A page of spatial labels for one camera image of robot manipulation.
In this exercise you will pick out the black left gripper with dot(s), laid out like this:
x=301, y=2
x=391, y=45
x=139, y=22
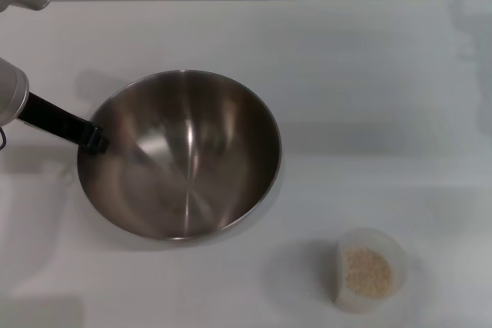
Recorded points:
x=50, y=114

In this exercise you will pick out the stainless steel mixing bowl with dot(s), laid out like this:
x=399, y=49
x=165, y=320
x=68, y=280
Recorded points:
x=180, y=159

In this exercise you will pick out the beige uncooked rice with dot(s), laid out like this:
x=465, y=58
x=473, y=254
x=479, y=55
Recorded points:
x=367, y=271

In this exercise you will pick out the translucent plastic measuring cup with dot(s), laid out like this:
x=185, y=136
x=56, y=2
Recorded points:
x=397, y=251

